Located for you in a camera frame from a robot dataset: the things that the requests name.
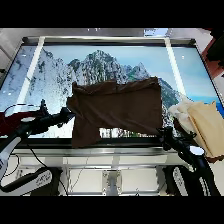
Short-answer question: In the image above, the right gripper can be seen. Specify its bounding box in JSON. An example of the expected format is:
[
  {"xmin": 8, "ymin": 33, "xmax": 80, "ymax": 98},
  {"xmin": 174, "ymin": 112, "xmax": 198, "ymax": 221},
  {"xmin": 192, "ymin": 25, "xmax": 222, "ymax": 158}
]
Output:
[{"xmin": 156, "ymin": 126, "xmax": 175, "ymax": 152}]

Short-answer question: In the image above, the dark brown garment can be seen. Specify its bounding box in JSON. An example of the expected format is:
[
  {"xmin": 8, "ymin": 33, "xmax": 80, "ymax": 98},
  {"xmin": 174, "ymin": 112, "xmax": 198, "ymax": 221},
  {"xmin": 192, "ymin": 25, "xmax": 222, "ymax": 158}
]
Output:
[{"xmin": 172, "ymin": 118, "xmax": 224, "ymax": 165}]

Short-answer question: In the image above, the silver frame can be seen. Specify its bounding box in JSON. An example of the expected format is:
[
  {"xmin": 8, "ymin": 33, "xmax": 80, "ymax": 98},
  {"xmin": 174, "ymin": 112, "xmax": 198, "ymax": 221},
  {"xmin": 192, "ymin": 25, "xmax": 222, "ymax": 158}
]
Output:
[{"xmin": 0, "ymin": 35, "xmax": 224, "ymax": 197}]

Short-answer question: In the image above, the black cable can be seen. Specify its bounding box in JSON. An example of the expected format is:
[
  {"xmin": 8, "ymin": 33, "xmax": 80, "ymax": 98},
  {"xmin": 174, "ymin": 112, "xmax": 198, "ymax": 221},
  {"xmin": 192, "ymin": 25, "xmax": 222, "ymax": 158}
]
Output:
[
  {"xmin": 27, "ymin": 143, "xmax": 48, "ymax": 168},
  {"xmin": 3, "ymin": 102, "xmax": 42, "ymax": 118}
]

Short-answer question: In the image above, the beige garment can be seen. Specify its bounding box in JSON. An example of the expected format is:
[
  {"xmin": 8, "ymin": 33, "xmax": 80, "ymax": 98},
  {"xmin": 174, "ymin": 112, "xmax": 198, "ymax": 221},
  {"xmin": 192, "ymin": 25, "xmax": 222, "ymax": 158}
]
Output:
[{"xmin": 186, "ymin": 101, "xmax": 224, "ymax": 160}]

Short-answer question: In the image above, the dark red garment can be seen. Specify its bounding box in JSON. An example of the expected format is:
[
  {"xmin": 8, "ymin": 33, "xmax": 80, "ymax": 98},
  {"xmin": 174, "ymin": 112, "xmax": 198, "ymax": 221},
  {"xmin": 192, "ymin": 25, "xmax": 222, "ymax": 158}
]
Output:
[{"xmin": 0, "ymin": 111, "xmax": 40, "ymax": 136}]

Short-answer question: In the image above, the brown T-shirt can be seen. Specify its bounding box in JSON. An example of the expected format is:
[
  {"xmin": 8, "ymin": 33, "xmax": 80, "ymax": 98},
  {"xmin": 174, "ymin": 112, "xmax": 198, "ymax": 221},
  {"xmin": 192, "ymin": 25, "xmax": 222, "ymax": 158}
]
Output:
[{"xmin": 66, "ymin": 76, "xmax": 164, "ymax": 150}]

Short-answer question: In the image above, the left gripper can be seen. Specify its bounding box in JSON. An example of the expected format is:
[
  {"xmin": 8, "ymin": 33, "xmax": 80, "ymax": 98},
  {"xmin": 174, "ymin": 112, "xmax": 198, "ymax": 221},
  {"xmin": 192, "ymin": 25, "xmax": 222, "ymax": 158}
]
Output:
[{"xmin": 55, "ymin": 108, "xmax": 76, "ymax": 129}]

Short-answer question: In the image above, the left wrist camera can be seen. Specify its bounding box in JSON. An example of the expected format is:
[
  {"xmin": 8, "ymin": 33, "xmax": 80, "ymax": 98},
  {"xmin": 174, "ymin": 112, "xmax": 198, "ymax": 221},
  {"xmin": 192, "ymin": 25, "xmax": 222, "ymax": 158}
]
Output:
[{"xmin": 38, "ymin": 98, "xmax": 49, "ymax": 117}]

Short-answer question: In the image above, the white garment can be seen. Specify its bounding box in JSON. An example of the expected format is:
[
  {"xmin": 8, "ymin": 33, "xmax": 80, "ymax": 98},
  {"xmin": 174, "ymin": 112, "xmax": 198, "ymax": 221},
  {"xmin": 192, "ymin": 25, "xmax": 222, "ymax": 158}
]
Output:
[{"xmin": 167, "ymin": 98, "xmax": 198, "ymax": 135}]

